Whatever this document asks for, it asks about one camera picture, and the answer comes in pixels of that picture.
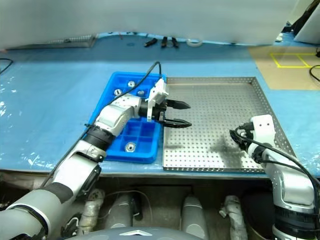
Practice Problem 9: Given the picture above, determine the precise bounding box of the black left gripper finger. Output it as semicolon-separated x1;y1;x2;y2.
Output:
162;118;193;129
166;99;192;111

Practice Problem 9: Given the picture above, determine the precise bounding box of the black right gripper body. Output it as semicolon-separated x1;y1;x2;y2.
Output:
234;122;254;151

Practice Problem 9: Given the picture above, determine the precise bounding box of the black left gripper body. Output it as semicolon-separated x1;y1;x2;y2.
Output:
151;99;169;123

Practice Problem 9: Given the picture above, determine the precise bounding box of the perforated steel tray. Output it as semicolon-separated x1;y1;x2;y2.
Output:
162;76;298;174

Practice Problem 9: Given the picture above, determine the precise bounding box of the blue compartment tray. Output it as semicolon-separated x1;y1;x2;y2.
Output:
88;71;168;165

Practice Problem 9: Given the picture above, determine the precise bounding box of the flat perforated metal tray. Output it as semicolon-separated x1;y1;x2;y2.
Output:
7;34;98;51

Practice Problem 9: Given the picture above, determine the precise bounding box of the white wrapped pipe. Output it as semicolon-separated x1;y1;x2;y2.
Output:
79;188;106;235
219;195;249;240

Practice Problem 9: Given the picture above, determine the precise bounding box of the blue table cover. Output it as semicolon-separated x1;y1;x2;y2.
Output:
0;31;320;174

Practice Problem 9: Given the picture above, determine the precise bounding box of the grey domed cover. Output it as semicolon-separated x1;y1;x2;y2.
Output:
83;225;167;240

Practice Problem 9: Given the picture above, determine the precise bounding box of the white leaning board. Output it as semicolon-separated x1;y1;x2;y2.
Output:
293;7;320;45

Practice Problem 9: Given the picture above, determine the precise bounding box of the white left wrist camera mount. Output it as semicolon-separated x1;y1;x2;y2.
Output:
144;78;170;123

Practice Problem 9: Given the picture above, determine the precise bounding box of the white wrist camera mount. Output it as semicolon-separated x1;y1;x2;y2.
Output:
249;114;276;147
144;78;170;123

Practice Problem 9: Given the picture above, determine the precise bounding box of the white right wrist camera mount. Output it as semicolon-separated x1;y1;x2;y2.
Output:
249;114;276;147

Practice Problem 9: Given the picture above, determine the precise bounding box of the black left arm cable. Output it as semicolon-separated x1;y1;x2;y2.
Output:
39;61;163;188

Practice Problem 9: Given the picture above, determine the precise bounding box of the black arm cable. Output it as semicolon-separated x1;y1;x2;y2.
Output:
39;61;163;188
229;127;320;187

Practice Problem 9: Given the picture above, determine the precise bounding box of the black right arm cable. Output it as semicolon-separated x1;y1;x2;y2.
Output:
229;127;320;187

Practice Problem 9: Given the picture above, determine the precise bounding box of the thin black floor cable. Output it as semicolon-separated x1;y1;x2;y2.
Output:
309;64;320;82

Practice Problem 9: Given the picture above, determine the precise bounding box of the grey rounded post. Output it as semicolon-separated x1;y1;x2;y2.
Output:
107;193;134;230
180;194;210;240

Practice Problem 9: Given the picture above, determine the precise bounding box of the black cable loop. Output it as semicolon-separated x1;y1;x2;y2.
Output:
0;58;13;76

